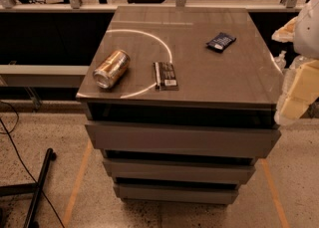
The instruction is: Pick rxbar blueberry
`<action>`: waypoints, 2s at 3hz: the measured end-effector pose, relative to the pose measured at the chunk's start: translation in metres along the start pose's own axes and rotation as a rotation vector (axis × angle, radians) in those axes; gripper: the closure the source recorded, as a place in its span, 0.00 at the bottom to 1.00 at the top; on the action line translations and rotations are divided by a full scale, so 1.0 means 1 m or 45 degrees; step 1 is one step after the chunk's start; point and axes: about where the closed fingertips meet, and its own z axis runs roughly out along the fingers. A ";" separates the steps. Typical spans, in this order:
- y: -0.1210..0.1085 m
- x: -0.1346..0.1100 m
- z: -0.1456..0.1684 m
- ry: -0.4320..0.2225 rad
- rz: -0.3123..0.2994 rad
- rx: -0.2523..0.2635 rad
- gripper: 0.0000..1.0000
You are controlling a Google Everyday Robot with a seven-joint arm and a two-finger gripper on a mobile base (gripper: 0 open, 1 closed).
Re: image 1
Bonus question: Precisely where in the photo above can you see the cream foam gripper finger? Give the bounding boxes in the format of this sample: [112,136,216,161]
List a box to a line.
[274,60,319,125]

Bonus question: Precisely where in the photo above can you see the blue rxbar blueberry wrapper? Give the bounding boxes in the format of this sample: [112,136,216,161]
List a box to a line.
[206,32,236,53]

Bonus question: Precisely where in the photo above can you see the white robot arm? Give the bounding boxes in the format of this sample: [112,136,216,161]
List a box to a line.
[272,0,319,125]

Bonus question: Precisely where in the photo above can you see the clear sanitizer bottle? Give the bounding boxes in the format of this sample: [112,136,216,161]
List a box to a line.
[274,51,286,71]

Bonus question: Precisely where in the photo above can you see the grey drawer cabinet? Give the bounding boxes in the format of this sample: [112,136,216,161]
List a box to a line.
[77,6,282,204]

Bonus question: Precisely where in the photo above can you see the black snack bar wrapper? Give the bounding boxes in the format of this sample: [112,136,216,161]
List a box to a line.
[154,62,178,91]

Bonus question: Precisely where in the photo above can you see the gold soda can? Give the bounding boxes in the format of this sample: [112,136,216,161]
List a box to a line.
[93,50,131,89]

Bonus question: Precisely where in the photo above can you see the black floor stand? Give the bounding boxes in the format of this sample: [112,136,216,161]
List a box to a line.
[0,148,56,228]

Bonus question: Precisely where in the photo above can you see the black floor cable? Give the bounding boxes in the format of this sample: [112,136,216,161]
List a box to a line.
[0,101,66,228]

